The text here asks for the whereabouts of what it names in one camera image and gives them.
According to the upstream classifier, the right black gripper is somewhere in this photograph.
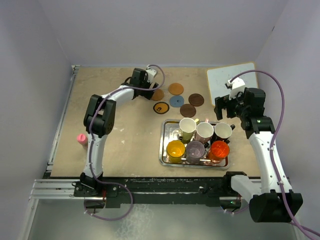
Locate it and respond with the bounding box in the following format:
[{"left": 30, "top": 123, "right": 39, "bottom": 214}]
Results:
[{"left": 214, "top": 88, "right": 249, "bottom": 120}]

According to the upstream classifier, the light brown wooden coaster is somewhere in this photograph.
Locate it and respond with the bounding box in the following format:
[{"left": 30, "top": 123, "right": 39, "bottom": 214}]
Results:
[{"left": 151, "top": 89, "right": 165, "bottom": 101}]

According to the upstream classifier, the black mug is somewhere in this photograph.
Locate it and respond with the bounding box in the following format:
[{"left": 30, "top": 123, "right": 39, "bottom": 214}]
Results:
[{"left": 212, "top": 122, "right": 236, "bottom": 141}]

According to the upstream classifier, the yellow black-rimmed coaster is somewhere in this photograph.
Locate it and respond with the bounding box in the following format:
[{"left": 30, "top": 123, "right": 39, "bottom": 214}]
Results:
[{"left": 153, "top": 101, "right": 170, "bottom": 115}]

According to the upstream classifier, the dark brown coaster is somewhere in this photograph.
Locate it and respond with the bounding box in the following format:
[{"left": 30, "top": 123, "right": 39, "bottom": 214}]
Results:
[
  {"left": 180, "top": 104, "right": 197, "bottom": 118},
  {"left": 188, "top": 93, "right": 205, "bottom": 107}
]

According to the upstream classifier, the orange-brown wooden coaster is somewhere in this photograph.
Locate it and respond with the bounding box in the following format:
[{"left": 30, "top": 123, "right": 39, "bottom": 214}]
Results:
[{"left": 168, "top": 82, "right": 184, "bottom": 96}]

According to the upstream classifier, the blue coaster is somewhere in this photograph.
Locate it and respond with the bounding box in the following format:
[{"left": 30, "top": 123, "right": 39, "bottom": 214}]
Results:
[{"left": 169, "top": 95, "right": 185, "bottom": 108}]

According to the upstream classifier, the yellow-green mug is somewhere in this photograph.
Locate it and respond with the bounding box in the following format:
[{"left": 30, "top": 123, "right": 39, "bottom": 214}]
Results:
[{"left": 179, "top": 117, "right": 200, "bottom": 144}]

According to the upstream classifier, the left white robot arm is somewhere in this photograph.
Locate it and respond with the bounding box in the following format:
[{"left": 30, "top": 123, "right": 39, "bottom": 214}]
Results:
[{"left": 80, "top": 64, "right": 161, "bottom": 196}]

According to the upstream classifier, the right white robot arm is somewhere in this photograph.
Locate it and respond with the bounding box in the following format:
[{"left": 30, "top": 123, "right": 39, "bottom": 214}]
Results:
[{"left": 214, "top": 87, "right": 303, "bottom": 223}]

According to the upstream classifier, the orange translucent cup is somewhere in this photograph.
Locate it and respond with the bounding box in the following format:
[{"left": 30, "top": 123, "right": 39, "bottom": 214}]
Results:
[{"left": 207, "top": 140, "right": 230, "bottom": 164}]

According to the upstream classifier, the purple translucent cup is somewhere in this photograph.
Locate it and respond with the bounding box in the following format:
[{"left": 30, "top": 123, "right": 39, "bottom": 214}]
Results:
[{"left": 185, "top": 140, "right": 205, "bottom": 164}]

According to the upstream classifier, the yellow translucent cup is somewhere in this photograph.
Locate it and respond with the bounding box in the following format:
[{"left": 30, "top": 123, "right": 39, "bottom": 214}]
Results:
[{"left": 166, "top": 140, "right": 186, "bottom": 163}]

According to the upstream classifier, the pink mug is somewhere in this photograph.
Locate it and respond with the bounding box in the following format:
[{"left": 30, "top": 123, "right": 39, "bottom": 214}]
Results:
[{"left": 194, "top": 120, "right": 215, "bottom": 144}]

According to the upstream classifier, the white whiteboard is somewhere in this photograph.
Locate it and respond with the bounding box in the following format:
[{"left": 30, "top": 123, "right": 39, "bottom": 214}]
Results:
[{"left": 206, "top": 62, "right": 258, "bottom": 106}]

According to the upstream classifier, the silver metal tray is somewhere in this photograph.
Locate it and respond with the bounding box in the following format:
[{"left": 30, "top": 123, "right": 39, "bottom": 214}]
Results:
[{"left": 159, "top": 119, "right": 231, "bottom": 170}]

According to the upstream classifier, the pink cylinder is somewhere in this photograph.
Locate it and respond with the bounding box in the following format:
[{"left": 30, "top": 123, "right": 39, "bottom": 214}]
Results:
[{"left": 76, "top": 133, "right": 88, "bottom": 148}]

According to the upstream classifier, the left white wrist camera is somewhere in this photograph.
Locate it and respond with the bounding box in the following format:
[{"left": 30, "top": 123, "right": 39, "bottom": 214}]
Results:
[{"left": 145, "top": 65, "right": 158, "bottom": 83}]

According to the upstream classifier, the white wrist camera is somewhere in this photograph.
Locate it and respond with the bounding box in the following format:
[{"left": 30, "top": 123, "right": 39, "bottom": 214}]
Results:
[
  {"left": 225, "top": 77, "right": 246, "bottom": 100},
  {"left": 145, "top": 65, "right": 158, "bottom": 83}
]

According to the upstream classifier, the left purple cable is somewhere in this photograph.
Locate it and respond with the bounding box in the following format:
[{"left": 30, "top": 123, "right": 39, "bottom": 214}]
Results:
[{"left": 83, "top": 64, "right": 166, "bottom": 221}]

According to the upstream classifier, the purple cable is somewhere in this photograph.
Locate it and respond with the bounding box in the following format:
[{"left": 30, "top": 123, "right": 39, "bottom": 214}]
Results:
[
  {"left": 83, "top": 64, "right": 166, "bottom": 221},
  {"left": 224, "top": 69, "right": 320, "bottom": 240}
]

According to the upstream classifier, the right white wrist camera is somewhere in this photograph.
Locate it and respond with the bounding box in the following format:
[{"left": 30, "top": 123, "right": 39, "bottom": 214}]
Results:
[{"left": 225, "top": 77, "right": 246, "bottom": 100}]

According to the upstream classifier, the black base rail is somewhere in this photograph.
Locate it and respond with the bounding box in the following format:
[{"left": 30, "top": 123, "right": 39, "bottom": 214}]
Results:
[{"left": 42, "top": 171, "right": 253, "bottom": 210}]

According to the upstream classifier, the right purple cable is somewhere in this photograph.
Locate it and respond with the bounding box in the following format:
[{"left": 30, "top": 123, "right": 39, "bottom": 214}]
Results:
[{"left": 224, "top": 69, "right": 320, "bottom": 240}]

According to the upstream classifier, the aluminium frame rail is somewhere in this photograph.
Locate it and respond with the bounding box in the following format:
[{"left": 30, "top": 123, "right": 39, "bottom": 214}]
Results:
[{"left": 29, "top": 65, "right": 81, "bottom": 200}]

